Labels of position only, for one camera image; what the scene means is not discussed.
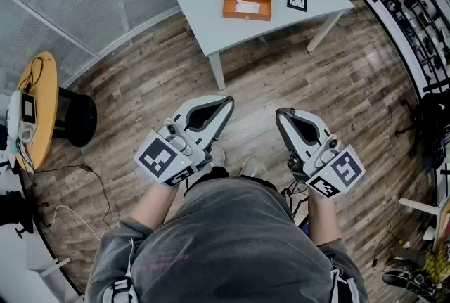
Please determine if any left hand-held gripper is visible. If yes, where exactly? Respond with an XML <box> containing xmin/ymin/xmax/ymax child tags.
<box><xmin>133</xmin><ymin>94</ymin><xmax>236</xmax><ymax>188</ymax></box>

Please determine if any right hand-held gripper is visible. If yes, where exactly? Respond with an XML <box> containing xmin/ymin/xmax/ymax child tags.
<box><xmin>275</xmin><ymin>108</ymin><xmax>366</xmax><ymax>199</ymax></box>

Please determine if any person's left forearm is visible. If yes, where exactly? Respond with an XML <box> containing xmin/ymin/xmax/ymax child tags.
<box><xmin>129</xmin><ymin>181</ymin><xmax>179</xmax><ymax>236</ymax></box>

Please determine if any person's right forearm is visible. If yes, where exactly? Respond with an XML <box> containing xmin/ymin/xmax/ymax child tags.
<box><xmin>307</xmin><ymin>188</ymin><xmax>344</xmax><ymax>248</ymax></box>

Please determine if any person's left shoe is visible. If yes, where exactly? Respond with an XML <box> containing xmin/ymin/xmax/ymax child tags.
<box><xmin>210</xmin><ymin>146</ymin><xmax>226</xmax><ymax>169</ymax></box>

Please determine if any person's shoe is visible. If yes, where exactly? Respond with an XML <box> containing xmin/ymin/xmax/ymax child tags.
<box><xmin>210</xmin><ymin>146</ymin><xmax>226</xmax><ymax>169</ymax></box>
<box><xmin>238</xmin><ymin>156</ymin><xmax>259</xmax><ymax>178</ymax></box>

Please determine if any person's right shoe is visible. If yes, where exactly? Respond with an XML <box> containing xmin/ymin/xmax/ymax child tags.
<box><xmin>238</xmin><ymin>156</ymin><xmax>259</xmax><ymax>178</ymax></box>

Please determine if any black office chair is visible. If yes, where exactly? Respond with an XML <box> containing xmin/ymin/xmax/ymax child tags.
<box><xmin>394</xmin><ymin>91</ymin><xmax>450</xmax><ymax>169</ymax></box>

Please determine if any black round table base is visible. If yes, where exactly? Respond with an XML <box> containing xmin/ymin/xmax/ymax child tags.
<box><xmin>52</xmin><ymin>86</ymin><xmax>98</xmax><ymax>148</ymax></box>

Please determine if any person's grey sweatshirt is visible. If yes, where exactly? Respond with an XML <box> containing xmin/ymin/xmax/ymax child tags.
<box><xmin>84</xmin><ymin>175</ymin><xmax>370</xmax><ymax>303</ymax></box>

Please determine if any white desk leg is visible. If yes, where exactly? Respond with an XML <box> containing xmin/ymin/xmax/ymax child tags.
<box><xmin>398</xmin><ymin>197</ymin><xmax>442</xmax><ymax>217</ymax></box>

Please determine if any round yellow wooden table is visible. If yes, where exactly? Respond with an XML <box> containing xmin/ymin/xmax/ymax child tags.
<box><xmin>15</xmin><ymin>51</ymin><xmax>59</xmax><ymax>173</ymax></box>

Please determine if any black equipment pile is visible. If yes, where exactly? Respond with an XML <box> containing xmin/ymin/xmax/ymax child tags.
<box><xmin>372</xmin><ymin>244</ymin><xmax>450</xmax><ymax>299</ymax></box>

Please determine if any white device with screen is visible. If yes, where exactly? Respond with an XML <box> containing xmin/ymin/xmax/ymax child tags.
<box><xmin>6</xmin><ymin>90</ymin><xmax>38</xmax><ymax>145</ymax></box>

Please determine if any black stand base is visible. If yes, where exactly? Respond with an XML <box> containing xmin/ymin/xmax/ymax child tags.
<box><xmin>0</xmin><ymin>190</ymin><xmax>35</xmax><ymax>240</ymax></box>

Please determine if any black cable bundle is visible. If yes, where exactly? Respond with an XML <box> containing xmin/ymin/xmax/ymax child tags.
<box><xmin>280</xmin><ymin>179</ymin><xmax>311</xmax><ymax>227</ymax></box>

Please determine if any white cable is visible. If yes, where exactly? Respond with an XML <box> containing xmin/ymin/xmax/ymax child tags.
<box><xmin>46</xmin><ymin>204</ymin><xmax>102</xmax><ymax>241</ymax></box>

